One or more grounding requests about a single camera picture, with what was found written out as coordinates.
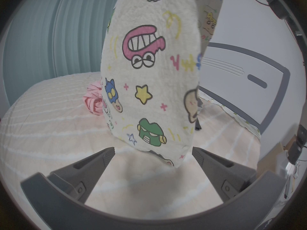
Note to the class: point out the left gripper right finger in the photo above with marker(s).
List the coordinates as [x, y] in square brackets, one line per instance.
[215, 171]

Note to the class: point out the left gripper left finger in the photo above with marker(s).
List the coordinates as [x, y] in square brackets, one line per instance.
[91, 169]

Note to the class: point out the white printed pyjama top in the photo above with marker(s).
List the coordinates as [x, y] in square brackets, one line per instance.
[153, 80]

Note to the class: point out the pile of clothes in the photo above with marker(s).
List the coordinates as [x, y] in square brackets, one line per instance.
[198, 126]

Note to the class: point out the bed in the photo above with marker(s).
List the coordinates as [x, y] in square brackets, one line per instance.
[52, 118]

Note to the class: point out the pink garment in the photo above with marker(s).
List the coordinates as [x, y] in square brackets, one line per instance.
[94, 99]

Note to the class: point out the blue-green curtain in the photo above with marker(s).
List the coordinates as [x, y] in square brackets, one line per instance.
[60, 32]

